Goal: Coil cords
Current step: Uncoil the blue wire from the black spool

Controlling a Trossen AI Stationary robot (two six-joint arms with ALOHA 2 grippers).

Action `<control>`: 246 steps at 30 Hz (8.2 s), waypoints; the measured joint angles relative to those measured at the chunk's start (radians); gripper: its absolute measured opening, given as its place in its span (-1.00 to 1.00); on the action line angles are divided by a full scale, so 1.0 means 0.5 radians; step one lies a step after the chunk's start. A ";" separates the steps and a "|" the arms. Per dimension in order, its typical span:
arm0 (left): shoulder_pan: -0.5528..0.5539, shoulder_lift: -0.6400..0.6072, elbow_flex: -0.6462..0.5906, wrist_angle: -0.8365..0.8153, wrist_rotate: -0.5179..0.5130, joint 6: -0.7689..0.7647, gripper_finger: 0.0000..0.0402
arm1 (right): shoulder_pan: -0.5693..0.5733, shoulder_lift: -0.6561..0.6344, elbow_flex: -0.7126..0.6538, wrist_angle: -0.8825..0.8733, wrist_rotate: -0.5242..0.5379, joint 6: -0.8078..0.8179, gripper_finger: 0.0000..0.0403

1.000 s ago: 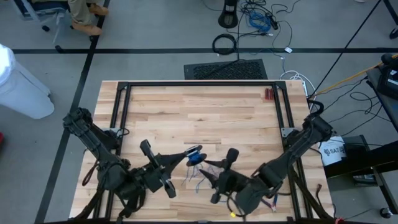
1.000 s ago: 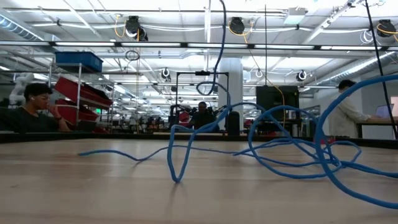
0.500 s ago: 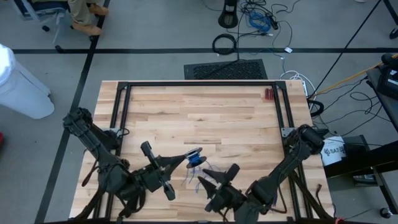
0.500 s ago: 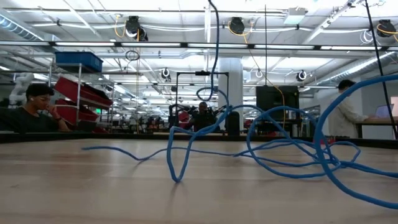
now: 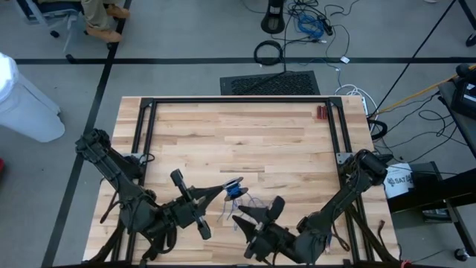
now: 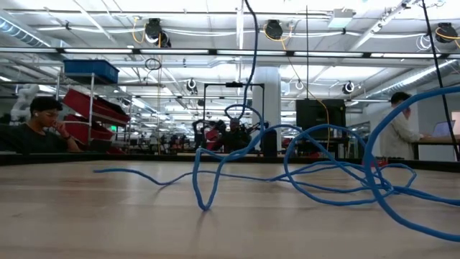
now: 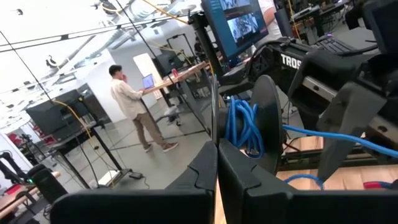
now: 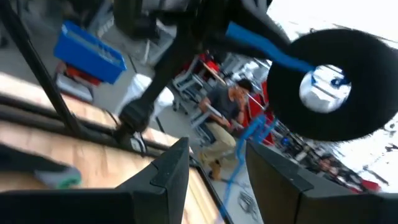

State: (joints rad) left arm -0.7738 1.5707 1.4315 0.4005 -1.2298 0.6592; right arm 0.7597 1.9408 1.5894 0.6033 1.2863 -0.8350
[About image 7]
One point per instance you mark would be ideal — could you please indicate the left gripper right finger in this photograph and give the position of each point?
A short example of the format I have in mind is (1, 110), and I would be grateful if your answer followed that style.
(295, 208)

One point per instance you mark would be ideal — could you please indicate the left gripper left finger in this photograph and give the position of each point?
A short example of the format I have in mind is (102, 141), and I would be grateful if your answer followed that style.
(140, 207)

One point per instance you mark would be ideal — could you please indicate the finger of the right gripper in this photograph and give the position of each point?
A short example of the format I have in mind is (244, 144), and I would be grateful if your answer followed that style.
(345, 118)

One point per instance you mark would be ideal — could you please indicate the black keyboard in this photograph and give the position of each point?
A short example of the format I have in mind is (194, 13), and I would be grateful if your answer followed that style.
(334, 45)

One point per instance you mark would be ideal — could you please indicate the dark grey side table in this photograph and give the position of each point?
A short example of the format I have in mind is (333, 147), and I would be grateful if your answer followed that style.
(357, 37)

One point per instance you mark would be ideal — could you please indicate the black computer monitor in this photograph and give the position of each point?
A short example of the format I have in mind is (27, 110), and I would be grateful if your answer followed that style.
(236, 28)

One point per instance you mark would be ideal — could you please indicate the open laptop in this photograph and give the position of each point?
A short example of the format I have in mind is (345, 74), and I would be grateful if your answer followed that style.
(148, 81)

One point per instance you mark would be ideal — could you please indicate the black equipment cabinet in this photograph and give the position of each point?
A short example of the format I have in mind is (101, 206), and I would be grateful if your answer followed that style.
(53, 115)

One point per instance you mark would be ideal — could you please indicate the wooden desk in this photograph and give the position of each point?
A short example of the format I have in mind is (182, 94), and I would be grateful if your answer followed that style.
(180, 74)

